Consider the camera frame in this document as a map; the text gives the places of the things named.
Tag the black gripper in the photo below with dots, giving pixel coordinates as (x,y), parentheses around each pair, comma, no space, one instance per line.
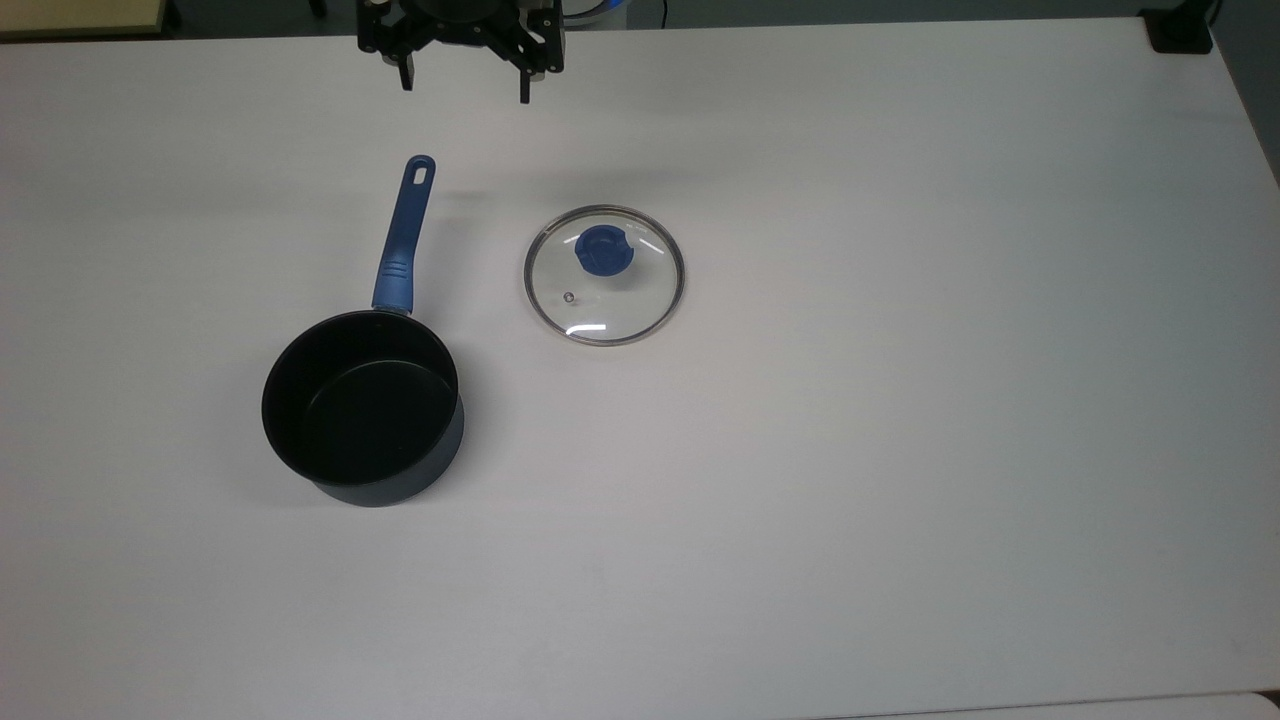
(465,22)

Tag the glass lid with blue knob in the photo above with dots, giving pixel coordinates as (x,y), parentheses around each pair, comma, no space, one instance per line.
(605,250)

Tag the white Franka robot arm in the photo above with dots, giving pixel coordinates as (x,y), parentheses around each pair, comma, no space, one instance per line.
(600,8)

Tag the wooden board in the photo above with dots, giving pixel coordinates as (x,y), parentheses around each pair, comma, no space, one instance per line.
(80,15)

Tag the black clamp base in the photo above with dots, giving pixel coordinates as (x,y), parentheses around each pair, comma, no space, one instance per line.
(1180,35)

